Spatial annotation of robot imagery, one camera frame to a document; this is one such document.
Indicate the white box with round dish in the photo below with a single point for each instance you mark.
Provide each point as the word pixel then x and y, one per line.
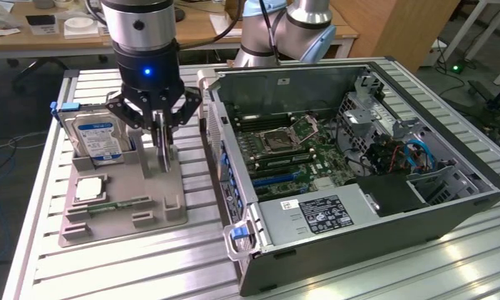
pixel 81 28

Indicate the silver CPU chip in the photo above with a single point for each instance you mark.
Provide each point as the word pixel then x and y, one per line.
pixel 87 189

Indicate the white paper note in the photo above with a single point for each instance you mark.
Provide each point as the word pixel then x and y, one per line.
pixel 4 32

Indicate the black RAM stick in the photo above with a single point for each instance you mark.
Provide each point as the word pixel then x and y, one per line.
pixel 283 159

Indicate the hard disk with blue caddy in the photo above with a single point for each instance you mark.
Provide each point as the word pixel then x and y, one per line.
pixel 93 137

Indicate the wooden cabinet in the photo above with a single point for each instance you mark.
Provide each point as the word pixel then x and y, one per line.
pixel 400 31

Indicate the green RAM stick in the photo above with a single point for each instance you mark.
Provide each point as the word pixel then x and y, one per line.
pixel 108 207

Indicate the black air shroud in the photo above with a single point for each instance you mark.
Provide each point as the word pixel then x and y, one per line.
pixel 387 193

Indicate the green motherboard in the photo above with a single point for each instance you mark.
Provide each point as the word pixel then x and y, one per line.
pixel 316 150

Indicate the blue expansion slot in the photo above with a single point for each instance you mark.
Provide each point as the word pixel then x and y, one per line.
pixel 275 179

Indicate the grey power supply unit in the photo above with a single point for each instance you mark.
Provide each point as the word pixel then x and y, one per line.
pixel 291 225

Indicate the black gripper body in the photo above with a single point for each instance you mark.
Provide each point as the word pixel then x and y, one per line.
pixel 149 72

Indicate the CPU socket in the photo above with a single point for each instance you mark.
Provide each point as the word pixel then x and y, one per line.
pixel 282 140

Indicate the long wooden desk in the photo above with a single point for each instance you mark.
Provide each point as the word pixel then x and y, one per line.
pixel 204 36

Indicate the metal disk bay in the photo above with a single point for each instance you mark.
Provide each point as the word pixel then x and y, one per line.
pixel 442 187

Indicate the black open PC case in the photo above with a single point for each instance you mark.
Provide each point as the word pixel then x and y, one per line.
pixel 358 243

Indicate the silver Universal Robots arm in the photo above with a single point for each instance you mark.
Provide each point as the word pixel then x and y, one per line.
pixel 304 18

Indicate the stack of white papers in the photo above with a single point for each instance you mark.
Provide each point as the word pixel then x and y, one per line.
pixel 227 31

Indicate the white box with black top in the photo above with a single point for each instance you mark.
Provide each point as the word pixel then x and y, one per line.
pixel 43 25

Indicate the white table frame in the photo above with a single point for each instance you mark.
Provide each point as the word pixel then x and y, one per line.
pixel 467 34

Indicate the small silver chipset heatsink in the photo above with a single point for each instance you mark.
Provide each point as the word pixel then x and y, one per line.
pixel 327 183

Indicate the device with green light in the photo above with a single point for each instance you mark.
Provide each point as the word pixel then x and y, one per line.
pixel 456 67

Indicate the metal drive cage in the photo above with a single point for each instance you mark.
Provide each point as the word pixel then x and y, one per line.
pixel 358 125

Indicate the grey parts rack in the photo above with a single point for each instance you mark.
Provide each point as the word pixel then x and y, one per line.
pixel 124 187

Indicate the graphics card with metal bracket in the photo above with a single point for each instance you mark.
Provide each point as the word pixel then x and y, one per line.
pixel 164 157

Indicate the metal socket cover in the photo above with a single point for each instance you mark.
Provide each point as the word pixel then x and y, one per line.
pixel 306 125

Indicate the small white printed box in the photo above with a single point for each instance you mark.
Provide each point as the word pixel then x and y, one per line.
pixel 101 31

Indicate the brown cardboard box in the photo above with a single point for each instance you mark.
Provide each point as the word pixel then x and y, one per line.
pixel 231 7

